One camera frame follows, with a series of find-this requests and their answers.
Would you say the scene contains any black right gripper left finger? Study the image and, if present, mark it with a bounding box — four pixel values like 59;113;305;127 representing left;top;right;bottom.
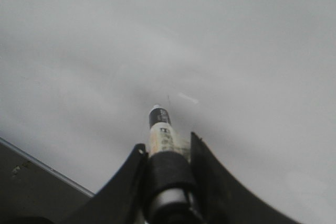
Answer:
62;144;148;223

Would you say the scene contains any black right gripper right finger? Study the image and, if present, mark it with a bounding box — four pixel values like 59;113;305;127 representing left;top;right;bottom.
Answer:
191;132;298;223

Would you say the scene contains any white black whiteboard marker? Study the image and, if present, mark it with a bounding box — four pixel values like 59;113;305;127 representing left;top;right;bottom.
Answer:
143;104;203;223

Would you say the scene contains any white whiteboard with aluminium frame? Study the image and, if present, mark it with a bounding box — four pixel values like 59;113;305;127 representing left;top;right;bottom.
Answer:
1;0;335;223

